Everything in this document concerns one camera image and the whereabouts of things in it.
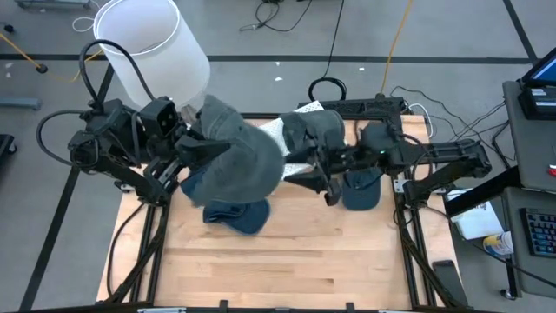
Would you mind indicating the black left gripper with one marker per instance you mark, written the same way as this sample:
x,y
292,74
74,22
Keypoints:
x,y
167,169

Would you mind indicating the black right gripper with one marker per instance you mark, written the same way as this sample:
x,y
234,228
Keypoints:
x,y
334,156

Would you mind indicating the grey-green baseball cap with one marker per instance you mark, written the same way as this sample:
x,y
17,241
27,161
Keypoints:
x,y
247,165

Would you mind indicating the dark grey baseball cap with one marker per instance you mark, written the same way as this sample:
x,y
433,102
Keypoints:
x,y
319,126

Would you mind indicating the blue denim baseball cap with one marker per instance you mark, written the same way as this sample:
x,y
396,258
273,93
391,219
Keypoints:
x,y
243,217
360,195

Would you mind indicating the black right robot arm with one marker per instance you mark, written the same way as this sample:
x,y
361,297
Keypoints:
x,y
452,152

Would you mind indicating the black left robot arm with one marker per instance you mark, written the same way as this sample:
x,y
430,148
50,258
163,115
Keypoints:
x,y
104,143

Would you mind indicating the white patterned cloth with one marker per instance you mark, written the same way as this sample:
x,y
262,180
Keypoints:
x,y
273,132

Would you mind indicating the white cylinder bin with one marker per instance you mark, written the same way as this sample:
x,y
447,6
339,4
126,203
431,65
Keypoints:
x,y
165,65

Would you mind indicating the white paper booklet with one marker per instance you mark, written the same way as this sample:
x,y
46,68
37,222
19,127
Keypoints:
x,y
478,221

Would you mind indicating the black rectangular pad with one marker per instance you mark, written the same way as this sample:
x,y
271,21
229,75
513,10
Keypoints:
x,y
449,282

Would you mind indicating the white yellow blue canister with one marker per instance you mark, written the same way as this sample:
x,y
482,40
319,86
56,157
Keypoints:
x,y
498,244

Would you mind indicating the grey floor plate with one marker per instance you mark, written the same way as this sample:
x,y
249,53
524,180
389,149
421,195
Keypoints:
x,y
19,103

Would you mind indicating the grey desk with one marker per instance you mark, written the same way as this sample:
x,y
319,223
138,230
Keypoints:
x,y
530,152

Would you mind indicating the black keyboard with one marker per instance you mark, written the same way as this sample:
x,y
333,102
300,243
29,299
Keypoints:
x,y
540,232

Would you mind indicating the black device box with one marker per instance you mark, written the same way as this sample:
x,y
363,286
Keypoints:
x,y
536,104

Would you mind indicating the black computer monitor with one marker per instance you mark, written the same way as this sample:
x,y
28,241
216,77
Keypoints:
x,y
543,69

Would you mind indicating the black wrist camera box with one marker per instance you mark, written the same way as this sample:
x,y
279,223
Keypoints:
x,y
160,117

